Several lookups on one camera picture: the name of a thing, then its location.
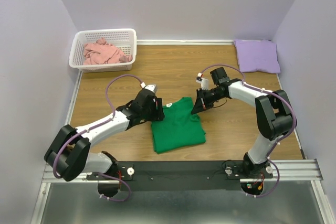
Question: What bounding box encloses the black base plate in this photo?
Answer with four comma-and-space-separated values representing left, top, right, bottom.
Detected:
87, 159, 273, 193

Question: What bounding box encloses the green t-shirt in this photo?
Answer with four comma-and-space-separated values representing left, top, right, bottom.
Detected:
151, 97, 206, 154

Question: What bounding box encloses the folded purple t-shirt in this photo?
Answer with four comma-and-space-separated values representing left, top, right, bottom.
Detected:
234, 40, 281, 74

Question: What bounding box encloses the pink t-shirt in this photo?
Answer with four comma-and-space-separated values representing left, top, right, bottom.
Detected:
83, 38, 133, 65

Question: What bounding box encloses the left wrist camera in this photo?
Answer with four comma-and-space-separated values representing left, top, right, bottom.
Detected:
140, 82, 158, 94

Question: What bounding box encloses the purple cable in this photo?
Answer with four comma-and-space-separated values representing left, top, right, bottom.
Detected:
52, 74, 146, 180
197, 63, 298, 198

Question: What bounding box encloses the white plastic basket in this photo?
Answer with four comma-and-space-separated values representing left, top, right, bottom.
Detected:
69, 28, 137, 72

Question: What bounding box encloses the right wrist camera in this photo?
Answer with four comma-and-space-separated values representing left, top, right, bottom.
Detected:
196, 72, 209, 90

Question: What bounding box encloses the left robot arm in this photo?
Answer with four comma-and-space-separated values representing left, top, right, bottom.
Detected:
44, 84, 164, 182

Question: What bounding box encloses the aluminium rail frame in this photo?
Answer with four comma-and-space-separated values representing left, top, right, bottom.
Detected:
40, 45, 335, 223

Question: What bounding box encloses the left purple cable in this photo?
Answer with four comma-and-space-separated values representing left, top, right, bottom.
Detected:
52, 74, 146, 180

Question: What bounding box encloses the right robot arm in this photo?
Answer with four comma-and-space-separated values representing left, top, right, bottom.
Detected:
191, 64, 297, 176

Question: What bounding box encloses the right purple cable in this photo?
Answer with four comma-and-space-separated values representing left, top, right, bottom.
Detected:
197, 63, 298, 198

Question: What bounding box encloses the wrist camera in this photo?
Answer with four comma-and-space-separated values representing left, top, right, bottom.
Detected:
196, 72, 209, 90
140, 82, 158, 94

